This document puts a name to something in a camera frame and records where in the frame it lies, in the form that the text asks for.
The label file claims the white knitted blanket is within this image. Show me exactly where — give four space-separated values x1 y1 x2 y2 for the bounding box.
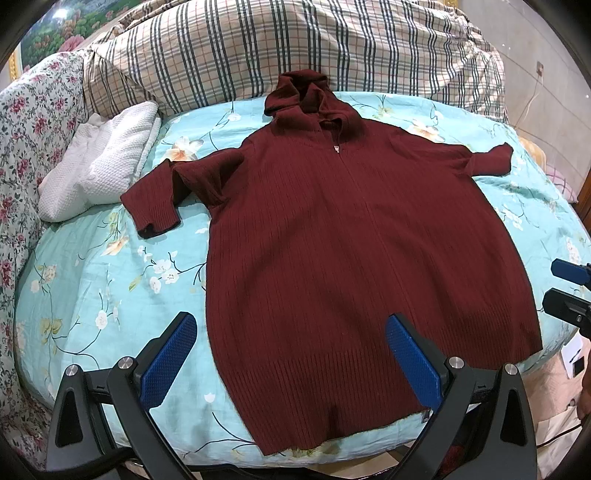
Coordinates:
38 100 162 223

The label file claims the white wall cable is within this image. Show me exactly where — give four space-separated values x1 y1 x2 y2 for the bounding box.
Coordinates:
512 73 541 126

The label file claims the turquoise floral bed sheet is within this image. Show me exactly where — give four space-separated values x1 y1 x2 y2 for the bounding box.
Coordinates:
14 90 591 467

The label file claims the plaid quilt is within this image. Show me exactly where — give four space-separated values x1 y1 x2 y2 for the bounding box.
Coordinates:
83 0 511 123

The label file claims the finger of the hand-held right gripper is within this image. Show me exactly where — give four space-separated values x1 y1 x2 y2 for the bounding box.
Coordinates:
551 258 591 285
542 287 591 337

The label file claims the gold framed wall picture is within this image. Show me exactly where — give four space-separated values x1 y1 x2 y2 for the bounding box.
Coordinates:
9 0 134 77

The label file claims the white paper sheet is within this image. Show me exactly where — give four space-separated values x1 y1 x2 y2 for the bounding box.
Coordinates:
560 333 591 378

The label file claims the pink cloth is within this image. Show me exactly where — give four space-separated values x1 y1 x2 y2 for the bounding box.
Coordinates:
544 165 579 204

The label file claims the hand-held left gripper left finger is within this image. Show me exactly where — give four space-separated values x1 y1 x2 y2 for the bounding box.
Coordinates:
46 311 199 480

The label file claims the pink floral quilt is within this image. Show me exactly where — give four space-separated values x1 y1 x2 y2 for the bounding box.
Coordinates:
0 51 90 462

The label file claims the maroon knitted hooded sweater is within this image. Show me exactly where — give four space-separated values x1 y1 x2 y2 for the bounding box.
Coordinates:
120 69 543 457

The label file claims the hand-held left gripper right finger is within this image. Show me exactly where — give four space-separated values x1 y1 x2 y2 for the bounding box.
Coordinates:
385 314 539 480

